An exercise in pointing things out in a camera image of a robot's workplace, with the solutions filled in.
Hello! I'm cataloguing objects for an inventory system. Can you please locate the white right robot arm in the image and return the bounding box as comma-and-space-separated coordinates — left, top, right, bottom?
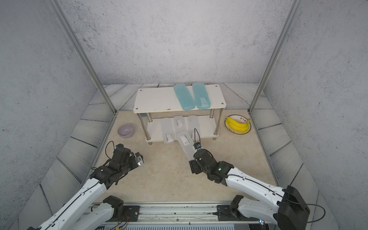
189, 149, 311, 230

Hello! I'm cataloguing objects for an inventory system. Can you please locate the left aluminium frame post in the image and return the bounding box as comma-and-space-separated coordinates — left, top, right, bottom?
47, 0, 117, 118

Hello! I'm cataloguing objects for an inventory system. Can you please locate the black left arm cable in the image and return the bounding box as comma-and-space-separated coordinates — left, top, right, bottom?
43, 140, 121, 230

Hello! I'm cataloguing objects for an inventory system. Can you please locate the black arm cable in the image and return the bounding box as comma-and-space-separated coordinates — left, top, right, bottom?
43, 140, 121, 230
194, 127, 326, 225

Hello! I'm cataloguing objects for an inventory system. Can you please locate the plain teal pencil case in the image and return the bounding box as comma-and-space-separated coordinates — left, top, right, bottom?
173, 84, 196, 111

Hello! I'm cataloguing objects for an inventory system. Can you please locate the aluminium frame post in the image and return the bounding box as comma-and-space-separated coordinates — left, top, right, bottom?
47, 0, 117, 118
248, 0, 303, 185

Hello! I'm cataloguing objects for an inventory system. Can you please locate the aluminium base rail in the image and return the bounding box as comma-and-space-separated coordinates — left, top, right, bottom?
98, 201, 276, 230

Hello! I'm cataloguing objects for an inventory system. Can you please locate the right aluminium frame post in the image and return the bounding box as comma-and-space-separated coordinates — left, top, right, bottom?
248, 0, 303, 185

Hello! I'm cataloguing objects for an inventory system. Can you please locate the yellow banana bunch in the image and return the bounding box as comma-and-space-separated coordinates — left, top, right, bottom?
226, 117, 250, 133

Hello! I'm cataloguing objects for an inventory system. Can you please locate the teal pencil case with label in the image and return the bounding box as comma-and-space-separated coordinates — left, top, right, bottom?
192, 82, 211, 110

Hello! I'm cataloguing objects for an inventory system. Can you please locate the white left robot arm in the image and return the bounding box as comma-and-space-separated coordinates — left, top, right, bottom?
37, 152, 144, 230

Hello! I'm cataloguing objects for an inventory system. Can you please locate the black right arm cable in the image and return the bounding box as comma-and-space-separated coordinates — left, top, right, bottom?
194, 127, 326, 225

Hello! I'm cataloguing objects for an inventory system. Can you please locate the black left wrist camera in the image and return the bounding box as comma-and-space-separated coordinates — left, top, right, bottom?
112, 144, 131, 165

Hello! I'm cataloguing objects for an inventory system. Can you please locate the lilac ceramic bowl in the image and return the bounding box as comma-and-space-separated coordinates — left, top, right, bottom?
117, 124, 134, 139

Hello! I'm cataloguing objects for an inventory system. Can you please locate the white patterned plate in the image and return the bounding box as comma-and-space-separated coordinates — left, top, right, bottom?
225, 115, 252, 135

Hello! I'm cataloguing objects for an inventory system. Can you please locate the clear pencil case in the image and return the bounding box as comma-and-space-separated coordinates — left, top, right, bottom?
161, 118, 175, 144
176, 131, 196, 161
187, 116, 200, 141
173, 116, 187, 134

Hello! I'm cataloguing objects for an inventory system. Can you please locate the white two-tier shelf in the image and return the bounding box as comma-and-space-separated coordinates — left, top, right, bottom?
133, 84, 226, 145

